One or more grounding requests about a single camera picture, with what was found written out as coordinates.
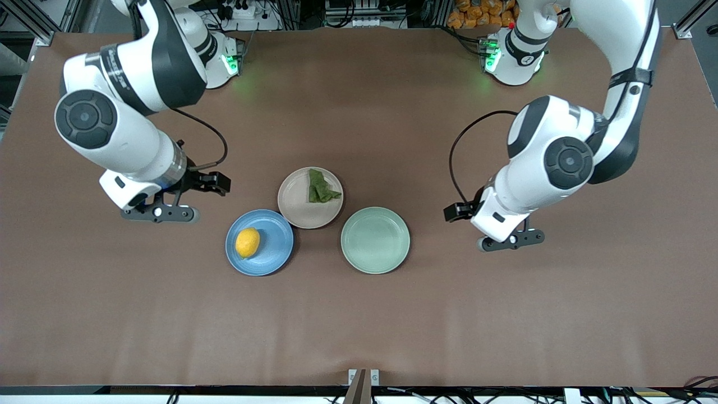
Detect beige plate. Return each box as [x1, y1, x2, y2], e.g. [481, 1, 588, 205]
[277, 167, 344, 229]

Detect green lettuce leaf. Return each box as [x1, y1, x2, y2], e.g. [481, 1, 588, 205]
[308, 168, 342, 204]

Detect white power strip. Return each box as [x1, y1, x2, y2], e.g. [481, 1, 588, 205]
[216, 0, 281, 31]

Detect grey control box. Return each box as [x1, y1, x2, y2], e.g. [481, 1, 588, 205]
[324, 0, 407, 29]

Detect light green plate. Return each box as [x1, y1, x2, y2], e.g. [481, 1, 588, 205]
[340, 206, 411, 275]

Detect aluminium frame profile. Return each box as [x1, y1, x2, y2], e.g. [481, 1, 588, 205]
[0, 0, 76, 47]

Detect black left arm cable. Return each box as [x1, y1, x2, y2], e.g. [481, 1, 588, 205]
[449, 110, 519, 205]

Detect yellow lemon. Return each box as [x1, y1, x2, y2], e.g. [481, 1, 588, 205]
[235, 227, 261, 259]

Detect orange snack packets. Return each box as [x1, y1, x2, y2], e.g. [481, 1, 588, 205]
[447, 0, 519, 29]

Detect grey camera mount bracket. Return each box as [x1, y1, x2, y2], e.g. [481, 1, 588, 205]
[343, 369, 380, 404]

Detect blue plate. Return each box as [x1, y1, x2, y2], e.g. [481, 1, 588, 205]
[225, 209, 294, 277]

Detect black base cable bundle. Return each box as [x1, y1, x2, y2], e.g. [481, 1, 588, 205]
[440, 25, 486, 57]

